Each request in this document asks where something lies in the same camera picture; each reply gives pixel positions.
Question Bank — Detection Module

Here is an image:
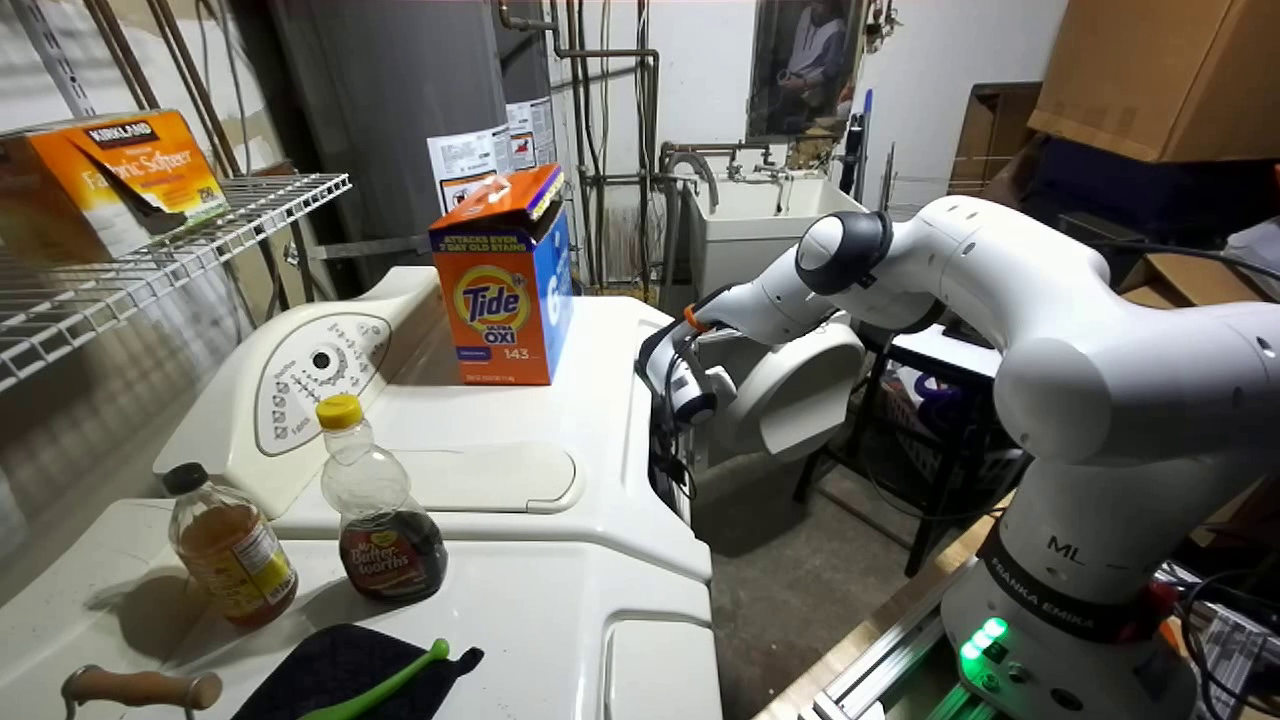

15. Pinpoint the white wire shelf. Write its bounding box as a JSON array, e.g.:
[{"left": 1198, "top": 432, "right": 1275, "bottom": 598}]
[{"left": 0, "top": 169, "right": 357, "bottom": 396}]

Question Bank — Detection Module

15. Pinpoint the aluminium frame rail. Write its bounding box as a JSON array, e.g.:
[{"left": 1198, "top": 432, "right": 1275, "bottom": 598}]
[{"left": 811, "top": 597, "right": 969, "bottom": 720}]

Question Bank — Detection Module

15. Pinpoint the dark wall poster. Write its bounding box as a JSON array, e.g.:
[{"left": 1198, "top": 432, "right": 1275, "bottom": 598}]
[{"left": 750, "top": 0, "right": 866, "bottom": 135}]

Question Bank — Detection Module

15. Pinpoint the orange blue Tide detergent box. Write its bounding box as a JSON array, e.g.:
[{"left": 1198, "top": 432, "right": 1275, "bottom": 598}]
[{"left": 426, "top": 159, "right": 580, "bottom": 392}]

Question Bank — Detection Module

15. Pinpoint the grey metal pipe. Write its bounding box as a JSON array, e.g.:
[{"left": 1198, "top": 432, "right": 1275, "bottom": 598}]
[{"left": 546, "top": 45, "right": 669, "bottom": 293}]

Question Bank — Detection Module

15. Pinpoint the white washing machine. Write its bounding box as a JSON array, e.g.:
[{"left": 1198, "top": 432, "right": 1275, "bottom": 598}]
[{"left": 151, "top": 261, "right": 717, "bottom": 583}]

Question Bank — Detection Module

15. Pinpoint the green brush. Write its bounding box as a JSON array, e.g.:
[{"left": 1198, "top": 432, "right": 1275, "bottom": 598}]
[{"left": 298, "top": 636, "right": 455, "bottom": 720}]

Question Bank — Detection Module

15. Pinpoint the orange fabric softener box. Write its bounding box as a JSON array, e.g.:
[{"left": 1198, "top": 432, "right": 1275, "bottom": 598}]
[{"left": 0, "top": 107, "right": 231, "bottom": 265}]

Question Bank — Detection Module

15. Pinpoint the white dryer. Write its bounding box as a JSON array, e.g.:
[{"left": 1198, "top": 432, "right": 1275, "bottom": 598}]
[{"left": 0, "top": 497, "right": 734, "bottom": 720}]

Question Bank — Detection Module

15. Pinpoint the black stand white top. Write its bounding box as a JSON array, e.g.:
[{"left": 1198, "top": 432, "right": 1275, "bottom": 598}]
[{"left": 854, "top": 325, "right": 1037, "bottom": 574}]

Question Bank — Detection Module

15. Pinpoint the wooden handle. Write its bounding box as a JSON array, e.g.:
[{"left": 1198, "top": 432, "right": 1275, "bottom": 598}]
[{"left": 62, "top": 658, "right": 230, "bottom": 716}]

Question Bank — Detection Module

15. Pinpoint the yellow cap syrup bottle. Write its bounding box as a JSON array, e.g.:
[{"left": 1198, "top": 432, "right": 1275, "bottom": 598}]
[{"left": 312, "top": 392, "right": 454, "bottom": 609}]

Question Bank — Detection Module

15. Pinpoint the tangled cable bundle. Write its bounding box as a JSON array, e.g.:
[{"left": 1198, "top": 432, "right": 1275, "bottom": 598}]
[{"left": 1172, "top": 571, "right": 1280, "bottom": 720}]

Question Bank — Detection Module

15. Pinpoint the white washing machine door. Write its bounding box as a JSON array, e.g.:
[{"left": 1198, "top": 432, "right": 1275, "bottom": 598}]
[{"left": 684, "top": 310, "right": 873, "bottom": 556}]

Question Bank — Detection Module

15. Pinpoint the white utility sink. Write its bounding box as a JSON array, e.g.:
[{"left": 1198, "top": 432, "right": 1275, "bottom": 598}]
[{"left": 657, "top": 135, "right": 873, "bottom": 302}]

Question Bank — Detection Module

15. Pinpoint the green robot base light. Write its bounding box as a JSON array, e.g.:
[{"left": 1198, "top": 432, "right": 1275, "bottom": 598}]
[{"left": 955, "top": 613, "right": 1026, "bottom": 694}]

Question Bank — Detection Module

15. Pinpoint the small open cardboard box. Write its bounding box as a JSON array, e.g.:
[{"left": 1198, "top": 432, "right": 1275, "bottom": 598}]
[{"left": 949, "top": 75, "right": 1048, "bottom": 205}]

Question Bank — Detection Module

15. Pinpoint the dark blue bin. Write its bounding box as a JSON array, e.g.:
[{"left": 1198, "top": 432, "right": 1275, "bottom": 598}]
[{"left": 1015, "top": 132, "right": 1280, "bottom": 255}]

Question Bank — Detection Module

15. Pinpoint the black cap vinegar bottle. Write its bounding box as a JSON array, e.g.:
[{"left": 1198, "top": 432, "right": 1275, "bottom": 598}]
[{"left": 161, "top": 460, "right": 306, "bottom": 631}]

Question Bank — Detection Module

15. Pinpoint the flat brown cardboard box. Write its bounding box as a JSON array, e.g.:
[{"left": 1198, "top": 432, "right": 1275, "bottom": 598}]
[{"left": 1116, "top": 246, "right": 1256, "bottom": 310}]

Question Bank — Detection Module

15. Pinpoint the large cardboard box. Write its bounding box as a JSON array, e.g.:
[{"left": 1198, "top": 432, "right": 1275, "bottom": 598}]
[{"left": 1030, "top": 0, "right": 1280, "bottom": 169}]

